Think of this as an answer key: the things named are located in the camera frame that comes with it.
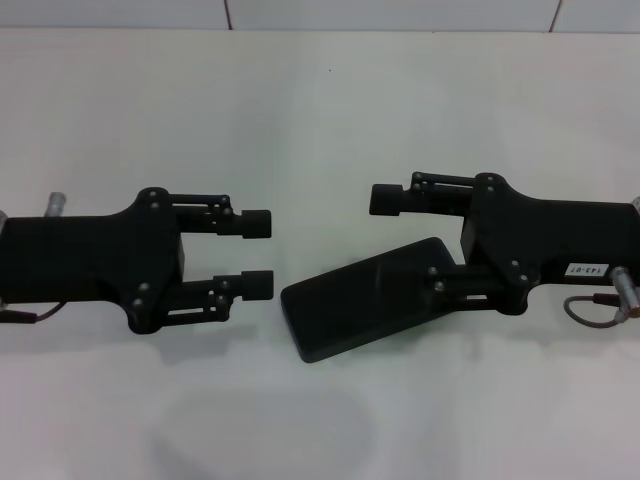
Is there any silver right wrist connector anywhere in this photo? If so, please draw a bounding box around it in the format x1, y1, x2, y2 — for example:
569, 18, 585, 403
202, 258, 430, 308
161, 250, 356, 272
610, 266, 640, 318

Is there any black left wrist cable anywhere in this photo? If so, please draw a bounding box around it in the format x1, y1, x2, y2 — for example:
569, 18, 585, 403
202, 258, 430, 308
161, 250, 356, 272
0, 301, 67, 324

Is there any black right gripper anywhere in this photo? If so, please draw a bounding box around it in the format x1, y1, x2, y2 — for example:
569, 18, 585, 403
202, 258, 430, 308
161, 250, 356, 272
369, 171, 640, 317

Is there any white number sticker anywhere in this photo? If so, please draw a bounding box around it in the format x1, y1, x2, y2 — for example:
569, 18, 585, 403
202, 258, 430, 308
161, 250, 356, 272
565, 262, 609, 279

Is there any black glasses case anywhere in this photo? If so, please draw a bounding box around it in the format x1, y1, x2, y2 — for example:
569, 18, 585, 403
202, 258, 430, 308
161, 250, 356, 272
279, 236, 462, 364

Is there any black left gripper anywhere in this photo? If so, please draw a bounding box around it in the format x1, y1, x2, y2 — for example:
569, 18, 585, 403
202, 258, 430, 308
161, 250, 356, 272
0, 187, 276, 335

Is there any grey right wrist cable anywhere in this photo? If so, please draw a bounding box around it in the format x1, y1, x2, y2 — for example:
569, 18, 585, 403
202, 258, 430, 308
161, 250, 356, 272
563, 292, 624, 329

